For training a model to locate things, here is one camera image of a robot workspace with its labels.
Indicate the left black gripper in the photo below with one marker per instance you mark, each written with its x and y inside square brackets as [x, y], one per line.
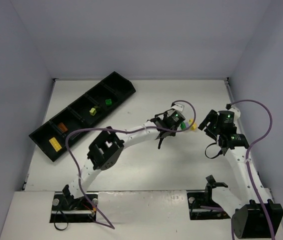
[162, 129]

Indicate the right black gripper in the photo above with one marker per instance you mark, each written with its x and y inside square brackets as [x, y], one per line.
[208, 122]

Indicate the lime lego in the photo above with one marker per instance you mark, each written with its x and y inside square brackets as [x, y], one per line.
[93, 111]

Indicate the brown lego plate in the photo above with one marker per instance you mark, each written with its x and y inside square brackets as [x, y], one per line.
[62, 127]

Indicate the yellow lego plate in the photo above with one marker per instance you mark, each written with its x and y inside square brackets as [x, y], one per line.
[55, 144]

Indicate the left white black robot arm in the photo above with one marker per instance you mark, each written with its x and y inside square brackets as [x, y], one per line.
[107, 147]

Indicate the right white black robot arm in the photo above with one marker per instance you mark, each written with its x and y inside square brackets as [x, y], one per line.
[254, 214]

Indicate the black five-compartment sorting tray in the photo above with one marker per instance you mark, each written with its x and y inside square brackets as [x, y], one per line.
[77, 116]

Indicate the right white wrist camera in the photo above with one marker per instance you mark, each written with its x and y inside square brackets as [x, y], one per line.
[233, 112]

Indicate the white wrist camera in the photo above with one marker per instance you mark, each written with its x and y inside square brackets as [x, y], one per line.
[233, 112]
[178, 107]

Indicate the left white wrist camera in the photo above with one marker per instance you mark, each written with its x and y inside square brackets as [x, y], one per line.
[178, 107]

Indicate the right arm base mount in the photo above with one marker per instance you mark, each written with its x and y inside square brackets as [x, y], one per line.
[201, 205]

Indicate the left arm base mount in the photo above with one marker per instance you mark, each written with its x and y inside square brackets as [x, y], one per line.
[79, 211]

